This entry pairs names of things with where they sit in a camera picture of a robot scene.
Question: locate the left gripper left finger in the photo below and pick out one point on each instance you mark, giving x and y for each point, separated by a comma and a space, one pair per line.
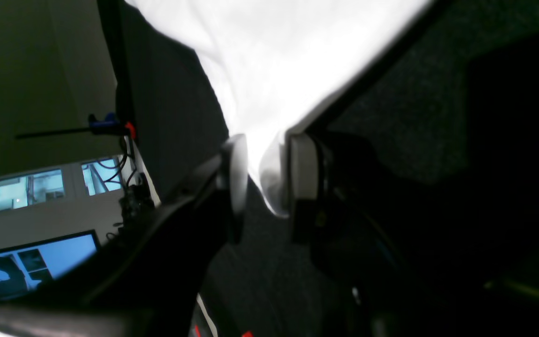
144, 282

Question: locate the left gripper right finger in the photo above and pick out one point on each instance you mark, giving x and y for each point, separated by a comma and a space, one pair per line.
414, 260

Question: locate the white printed t-shirt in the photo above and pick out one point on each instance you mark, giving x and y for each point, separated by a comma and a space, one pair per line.
276, 65

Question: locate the computer monitor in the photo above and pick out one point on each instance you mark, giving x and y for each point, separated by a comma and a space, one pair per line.
24, 268

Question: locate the red blue clamp bottom right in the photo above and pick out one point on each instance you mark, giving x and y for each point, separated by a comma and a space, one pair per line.
109, 126

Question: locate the black table cloth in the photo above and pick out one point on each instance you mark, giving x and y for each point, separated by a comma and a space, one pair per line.
453, 121

